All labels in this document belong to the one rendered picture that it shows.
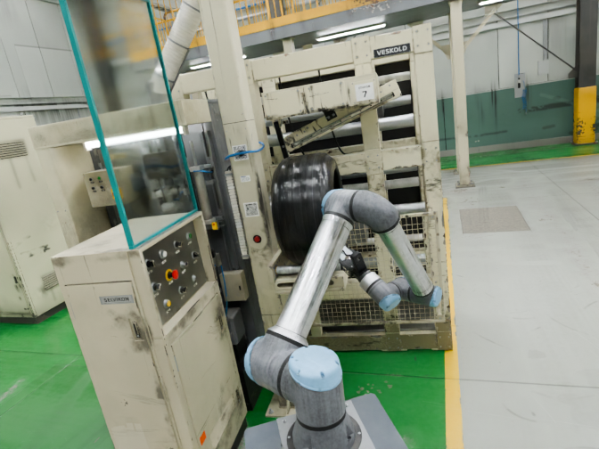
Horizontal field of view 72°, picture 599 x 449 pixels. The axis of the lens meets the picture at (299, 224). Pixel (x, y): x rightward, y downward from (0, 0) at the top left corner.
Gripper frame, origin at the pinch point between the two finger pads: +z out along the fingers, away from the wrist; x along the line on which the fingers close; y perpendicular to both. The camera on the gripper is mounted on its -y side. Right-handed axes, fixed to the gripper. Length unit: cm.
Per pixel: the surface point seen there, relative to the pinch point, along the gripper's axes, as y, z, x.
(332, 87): -26, 60, 49
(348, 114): -8, 54, 56
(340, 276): 16.3, -7.3, -3.5
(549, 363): 95, -103, 77
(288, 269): 18.9, 13.6, -20.1
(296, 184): -19.1, 27.7, 0.3
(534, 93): 505, 220, 787
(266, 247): 18.4, 31.2, -21.2
